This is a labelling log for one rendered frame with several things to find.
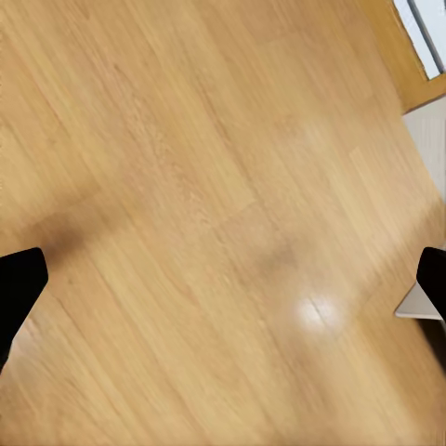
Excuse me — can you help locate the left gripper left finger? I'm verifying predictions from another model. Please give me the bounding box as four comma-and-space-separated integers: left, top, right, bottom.
0, 246, 48, 359

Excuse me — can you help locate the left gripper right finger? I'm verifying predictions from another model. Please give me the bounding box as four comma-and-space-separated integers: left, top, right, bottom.
416, 246, 446, 321

